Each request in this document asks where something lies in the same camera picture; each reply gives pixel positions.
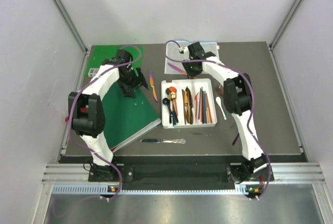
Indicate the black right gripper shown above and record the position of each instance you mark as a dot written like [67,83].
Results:
[190,74]

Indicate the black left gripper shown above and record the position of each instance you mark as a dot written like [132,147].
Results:
[127,89]

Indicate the iridescent knife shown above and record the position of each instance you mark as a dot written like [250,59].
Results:
[152,85]
[177,69]

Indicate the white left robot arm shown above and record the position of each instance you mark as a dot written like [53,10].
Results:
[86,113]

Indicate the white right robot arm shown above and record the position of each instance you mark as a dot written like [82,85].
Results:
[237,99]

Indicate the clear mesh zip pouch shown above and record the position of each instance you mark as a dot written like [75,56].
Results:
[172,51]

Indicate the glossy black spoon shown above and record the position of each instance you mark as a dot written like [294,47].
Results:
[168,92]

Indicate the black measuring spoon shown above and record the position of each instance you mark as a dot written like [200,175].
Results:
[166,102]

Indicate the orange spoon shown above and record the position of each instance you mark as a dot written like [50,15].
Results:
[172,89]

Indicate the white cutlery tray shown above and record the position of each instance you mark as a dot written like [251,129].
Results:
[179,121]

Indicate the gold spoon in tray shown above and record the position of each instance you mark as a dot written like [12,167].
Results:
[172,96]

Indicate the brown wooden spoon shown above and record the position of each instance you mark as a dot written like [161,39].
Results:
[219,90]

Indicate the white ceramic spoon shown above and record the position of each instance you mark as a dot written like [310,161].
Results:
[219,103]

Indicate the copper knife in tray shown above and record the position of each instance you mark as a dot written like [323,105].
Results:
[190,110]

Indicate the orange chopstick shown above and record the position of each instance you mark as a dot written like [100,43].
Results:
[208,110]

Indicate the silver ornate butter knife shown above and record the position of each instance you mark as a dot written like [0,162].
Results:
[175,141]

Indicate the small dark dessert fork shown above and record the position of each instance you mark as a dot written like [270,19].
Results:
[203,134]

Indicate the purple plastic fork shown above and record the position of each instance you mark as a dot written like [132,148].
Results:
[235,140]

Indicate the dark green ring binder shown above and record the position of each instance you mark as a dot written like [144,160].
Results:
[127,118]

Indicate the black mounting base plate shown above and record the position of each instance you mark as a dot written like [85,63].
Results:
[175,174]

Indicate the aluminium frame rail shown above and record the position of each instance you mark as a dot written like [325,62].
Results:
[69,23]

